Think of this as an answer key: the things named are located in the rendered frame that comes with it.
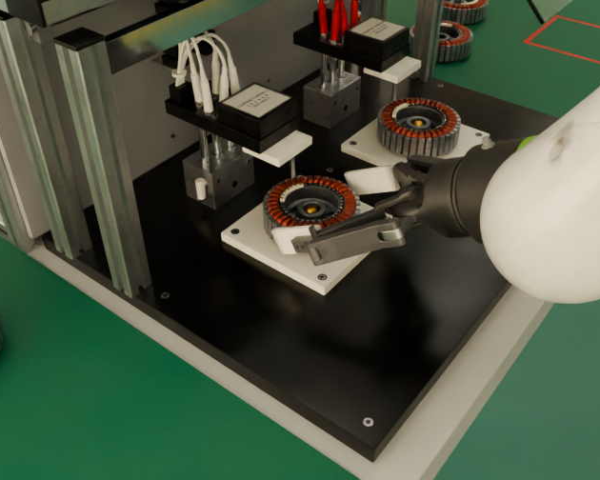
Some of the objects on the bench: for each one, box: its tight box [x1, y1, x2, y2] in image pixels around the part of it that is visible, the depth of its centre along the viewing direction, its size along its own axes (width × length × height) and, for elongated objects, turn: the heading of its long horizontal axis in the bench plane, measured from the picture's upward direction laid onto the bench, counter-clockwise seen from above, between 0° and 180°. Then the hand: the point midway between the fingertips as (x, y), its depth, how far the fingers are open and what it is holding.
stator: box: [376, 97, 461, 157], centre depth 94 cm, size 11×11×4 cm
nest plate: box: [221, 175, 392, 295], centre depth 81 cm, size 15×15×1 cm
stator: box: [263, 175, 361, 243], centre depth 79 cm, size 11×11×4 cm
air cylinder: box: [183, 137, 254, 210], centre depth 86 cm, size 5×8×6 cm
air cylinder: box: [304, 69, 361, 129], centre depth 101 cm, size 5×8×6 cm
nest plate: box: [341, 118, 490, 167], centre depth 95 cm, size 15×15×1 cm
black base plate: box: [42, 59, 560, 463], centre depth 90 cm, size 47×64×2 cm
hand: (322, 210), depth 78 cm, fingers open, 13 cm apart
